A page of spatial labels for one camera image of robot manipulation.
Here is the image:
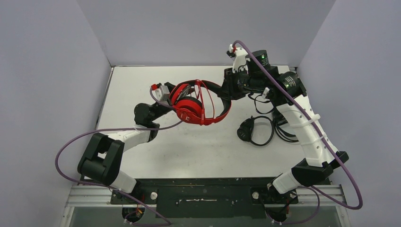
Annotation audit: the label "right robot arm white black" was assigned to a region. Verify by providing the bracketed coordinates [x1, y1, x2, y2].
[219, 48, 349, 202]

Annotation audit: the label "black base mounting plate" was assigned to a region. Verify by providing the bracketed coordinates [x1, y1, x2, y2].
[78, 177, 314, 220]

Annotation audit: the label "large black blue headphones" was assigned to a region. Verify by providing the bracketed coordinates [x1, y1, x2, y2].
[272, 109, 299, 143]

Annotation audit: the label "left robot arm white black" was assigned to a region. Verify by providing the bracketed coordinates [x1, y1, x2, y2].
[78, 82, 174, 203]

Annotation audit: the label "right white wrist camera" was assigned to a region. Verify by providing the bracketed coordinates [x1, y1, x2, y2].
[226, 44, 250, 73]

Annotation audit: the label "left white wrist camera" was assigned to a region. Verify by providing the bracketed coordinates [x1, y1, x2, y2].
[150, 84, 170, 102]

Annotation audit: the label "red headphones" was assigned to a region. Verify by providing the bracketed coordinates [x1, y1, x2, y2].
[169, 79, 232, 125]

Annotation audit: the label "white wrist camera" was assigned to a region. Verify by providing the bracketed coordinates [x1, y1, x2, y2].
[226, 44, 250, 73]
[150, 84, 170, 102]

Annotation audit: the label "small black headphones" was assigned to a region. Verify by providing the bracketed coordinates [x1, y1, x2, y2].
[236, 116, 275, 147]

